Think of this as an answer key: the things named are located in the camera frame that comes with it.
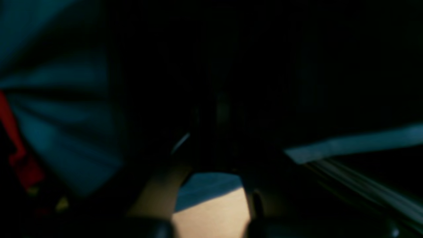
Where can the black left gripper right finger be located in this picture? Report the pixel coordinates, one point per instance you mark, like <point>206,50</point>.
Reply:
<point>286,200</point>

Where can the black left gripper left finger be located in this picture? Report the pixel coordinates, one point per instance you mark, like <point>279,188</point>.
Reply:
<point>150,215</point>

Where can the black t-shirt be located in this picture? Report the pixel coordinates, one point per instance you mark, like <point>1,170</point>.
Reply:
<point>306,80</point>

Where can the orange black tool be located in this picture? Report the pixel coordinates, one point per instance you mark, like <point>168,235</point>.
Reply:
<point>23,164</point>

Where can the light blue table cloth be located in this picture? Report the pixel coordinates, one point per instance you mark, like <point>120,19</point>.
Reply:
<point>55,75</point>

